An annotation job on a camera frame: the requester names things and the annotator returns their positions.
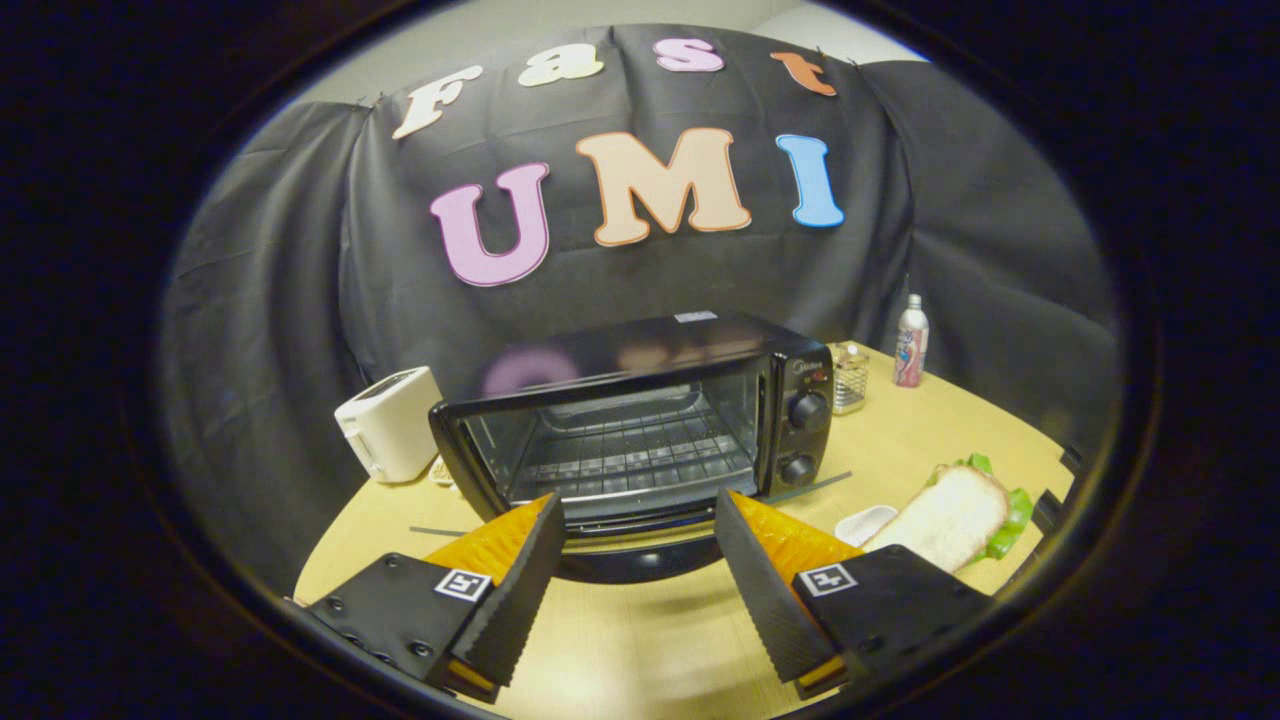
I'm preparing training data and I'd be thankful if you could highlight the black toaster oven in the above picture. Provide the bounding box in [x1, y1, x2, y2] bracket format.
[408, 310, 854, 586]

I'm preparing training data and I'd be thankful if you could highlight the bread and lettuce sandwich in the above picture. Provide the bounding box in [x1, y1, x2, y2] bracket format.
[862, 453, 1035, 574]

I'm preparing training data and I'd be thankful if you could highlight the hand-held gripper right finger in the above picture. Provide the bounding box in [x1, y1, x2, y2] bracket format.
[714, 488, 996, 701]

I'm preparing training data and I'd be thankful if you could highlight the clear square glass container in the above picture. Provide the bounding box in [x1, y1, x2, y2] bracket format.
[827, 342, 870, 417]

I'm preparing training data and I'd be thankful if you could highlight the white plastic tray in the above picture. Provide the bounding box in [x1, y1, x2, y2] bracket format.
[834, 505, 901, 549]

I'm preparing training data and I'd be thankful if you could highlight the white pop-up toaster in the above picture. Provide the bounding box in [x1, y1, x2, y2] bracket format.
[334, 366, 445, 485]

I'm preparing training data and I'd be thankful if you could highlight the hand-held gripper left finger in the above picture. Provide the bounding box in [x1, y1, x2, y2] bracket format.
[300, 492, 568, 704]

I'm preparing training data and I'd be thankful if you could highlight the white and pink bottle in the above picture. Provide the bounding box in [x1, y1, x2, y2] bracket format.
[893, 293, 931, 389]

